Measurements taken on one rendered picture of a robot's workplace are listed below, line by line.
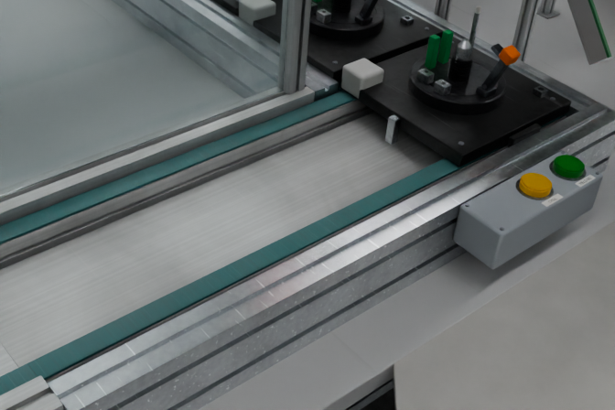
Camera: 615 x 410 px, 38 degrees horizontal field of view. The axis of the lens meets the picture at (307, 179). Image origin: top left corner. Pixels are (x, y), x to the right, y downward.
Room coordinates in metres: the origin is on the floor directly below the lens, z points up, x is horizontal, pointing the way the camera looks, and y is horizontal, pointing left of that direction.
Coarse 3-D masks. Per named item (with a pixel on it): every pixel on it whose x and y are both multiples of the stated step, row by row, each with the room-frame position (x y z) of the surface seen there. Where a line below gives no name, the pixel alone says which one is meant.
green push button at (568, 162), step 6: (558, 156) 0.98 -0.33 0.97; (564, 156) 0.98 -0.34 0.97; (570, 156) 0.99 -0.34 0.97; (558, 162) 0.97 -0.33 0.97; (564, 162) 0.97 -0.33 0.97; (570, 162) 0.97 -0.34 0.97; (576, 162) 0.97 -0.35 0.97; (582, 162) 0.97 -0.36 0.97; (558, 168) 0.96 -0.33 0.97; (564, 168) 0.96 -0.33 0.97; (570, 168) 0.96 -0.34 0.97; (576, 168) 0.96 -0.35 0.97; (582, 168) 0.96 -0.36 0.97; (564, 174) 0.95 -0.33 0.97; (570, 174) 0.95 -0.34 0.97; (576, 174) 0.95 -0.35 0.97; (582, 174) 0.96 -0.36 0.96
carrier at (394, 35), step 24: (312, 0) 1.35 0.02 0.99; (336, 0) 1.31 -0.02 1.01; (360, 0) 1.36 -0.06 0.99; (384, 0) 1.41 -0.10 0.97; (312, 24) 1.27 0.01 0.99; (336, 24) 1.27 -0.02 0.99; (360, 24) 1.27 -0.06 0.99; (384, 24) 1.32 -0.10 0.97; (312, 48) 1.22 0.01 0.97; (336, 48) 1.23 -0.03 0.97; (360, 48) 1.24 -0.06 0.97; (384, 48) 1.24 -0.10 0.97; (408, 48) 1.26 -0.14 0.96; (336, 72) 1.16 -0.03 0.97
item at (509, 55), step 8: (496, 48) 1.09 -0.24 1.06; (504, 48) 1.08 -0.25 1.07; (512, 48) 1.09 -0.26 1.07; (504, 56) 1.08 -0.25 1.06; (512, 56) 1.07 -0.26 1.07; (496, 64) 1.09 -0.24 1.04; (504, 64) 1.08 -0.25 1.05; (496, 72) 1.08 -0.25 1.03; (488, 80) 1.09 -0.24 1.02; (496, 80) 1.09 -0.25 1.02; (488, 88) 1.09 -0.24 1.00
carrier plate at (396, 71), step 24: (456, 48) 1.26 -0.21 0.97; (384, 72) 1.17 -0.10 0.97; (408, 72) 1.17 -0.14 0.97; (504, 72) 1.20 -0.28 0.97; (360, 96) 1.11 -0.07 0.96; (384, 96) 1.10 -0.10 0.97; (408, 96) 1.10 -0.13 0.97; (504, 96) 1.13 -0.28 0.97; (528, 96) 1.13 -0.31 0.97; (552, 96) 1.14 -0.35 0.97; (408, 120) 1.04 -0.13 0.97; (432, 120) 1.05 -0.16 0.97; (456, 120) 1.05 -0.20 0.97; (480, 120) 1.06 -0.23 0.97; (504, 120) 1.06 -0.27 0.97; (528, 120) 1.07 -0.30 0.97; (552, 120) 1.11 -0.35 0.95; (432, 144) 1.01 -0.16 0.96; (456, 144) 0.99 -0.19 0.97; (480, 144) 1.00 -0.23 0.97; (504, 144) 1.03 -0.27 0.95
